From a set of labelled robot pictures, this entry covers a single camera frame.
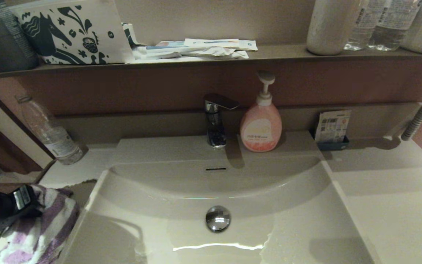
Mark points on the white smooth cylindrical container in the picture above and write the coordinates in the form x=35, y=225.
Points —
x=330, y=29

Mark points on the chrome sink faucet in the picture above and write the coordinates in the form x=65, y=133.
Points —
x=215, y=128

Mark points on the chrome drain stopper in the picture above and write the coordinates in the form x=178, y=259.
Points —
x=218, y=218

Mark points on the pink soap pump bottle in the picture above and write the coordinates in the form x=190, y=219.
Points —
x=261, y=128

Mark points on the crumpled white plastic wrapper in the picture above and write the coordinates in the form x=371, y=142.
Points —
x=211, y=53

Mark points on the clear plastic bottle without cap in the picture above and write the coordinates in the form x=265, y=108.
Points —
x=57, y=143

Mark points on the beige counter side rail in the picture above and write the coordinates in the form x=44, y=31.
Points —
x=46, y=171

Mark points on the brown wall shelf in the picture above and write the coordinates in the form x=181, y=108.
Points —
x=277, y=53

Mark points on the dark blue soap tray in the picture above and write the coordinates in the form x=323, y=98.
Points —
x=331, y=146

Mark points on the white sink basin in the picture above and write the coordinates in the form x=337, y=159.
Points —
x=288, y=220

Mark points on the clear labelled water bottle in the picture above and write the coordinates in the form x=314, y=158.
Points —
x=362, y=36
x=389, y=33

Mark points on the white printed sachet packet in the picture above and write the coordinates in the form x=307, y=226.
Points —
x=332, y=126

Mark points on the white pouch with horse print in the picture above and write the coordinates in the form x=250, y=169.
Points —
x=115, y=36

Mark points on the purple white striped towel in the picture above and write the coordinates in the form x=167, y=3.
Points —
x=46, y=227

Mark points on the blue white toothbrush packet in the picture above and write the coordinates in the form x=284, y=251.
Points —
x=167, y=45

